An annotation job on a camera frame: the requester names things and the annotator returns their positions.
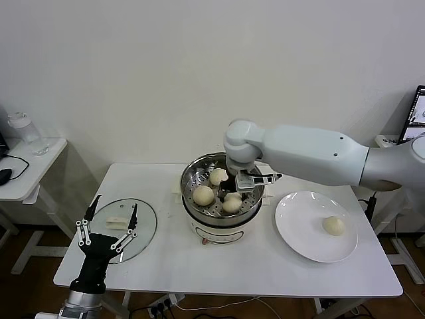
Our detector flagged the white round plate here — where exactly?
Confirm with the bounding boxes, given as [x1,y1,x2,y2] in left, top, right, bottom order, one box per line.
[274,191,359,263]

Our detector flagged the white steamed baozi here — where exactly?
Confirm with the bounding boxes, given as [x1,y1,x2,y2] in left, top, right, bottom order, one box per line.
[321,215,346,236]
[221,191,243,214]
[193,185,215,206]
[208,167,229,186]

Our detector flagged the white side table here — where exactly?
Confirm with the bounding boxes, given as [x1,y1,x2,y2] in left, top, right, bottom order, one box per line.
[374,134,425,285]
[0,138,74,275]

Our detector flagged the clear plastic water bottle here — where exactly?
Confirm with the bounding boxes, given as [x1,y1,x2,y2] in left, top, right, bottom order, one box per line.
[7,112,49,157]

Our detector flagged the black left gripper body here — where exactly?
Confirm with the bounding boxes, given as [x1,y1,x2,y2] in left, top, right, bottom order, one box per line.
[69,233,121,295]

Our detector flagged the white electric cooking pot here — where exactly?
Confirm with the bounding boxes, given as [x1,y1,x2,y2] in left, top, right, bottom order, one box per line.
[171,179,275,246]

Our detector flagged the stainless steel steamer basket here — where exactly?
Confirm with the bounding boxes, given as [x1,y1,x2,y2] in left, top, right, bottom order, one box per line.
[181,152,266,226]

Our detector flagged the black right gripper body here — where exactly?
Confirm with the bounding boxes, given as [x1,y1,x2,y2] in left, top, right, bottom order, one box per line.
[217,177,250,201]

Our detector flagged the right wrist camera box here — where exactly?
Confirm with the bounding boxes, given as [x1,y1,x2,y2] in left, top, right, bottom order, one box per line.
[234,172,283,193]

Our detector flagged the laptop charging cable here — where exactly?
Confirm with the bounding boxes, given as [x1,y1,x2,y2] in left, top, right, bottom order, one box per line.
[365,191,379,220]

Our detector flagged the thin black desk cable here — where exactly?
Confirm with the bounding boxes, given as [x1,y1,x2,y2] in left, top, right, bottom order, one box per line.
[5,153,30,182]

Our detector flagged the white power strip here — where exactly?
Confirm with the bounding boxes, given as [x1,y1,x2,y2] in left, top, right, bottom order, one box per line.
[147,294,185,316]

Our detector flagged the round glass pot lid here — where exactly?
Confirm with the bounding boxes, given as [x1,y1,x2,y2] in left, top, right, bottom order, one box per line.
[83,198,157,265]

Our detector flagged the open laptop computer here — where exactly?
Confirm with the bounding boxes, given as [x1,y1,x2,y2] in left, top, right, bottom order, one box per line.
[398,84,425,146]

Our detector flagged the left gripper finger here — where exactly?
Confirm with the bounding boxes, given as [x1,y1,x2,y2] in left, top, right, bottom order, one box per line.
[75,194,102,247]
[110,203,139,251]

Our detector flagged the white main table legs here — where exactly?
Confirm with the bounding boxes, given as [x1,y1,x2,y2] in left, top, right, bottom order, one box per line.
[121,291,369,315]

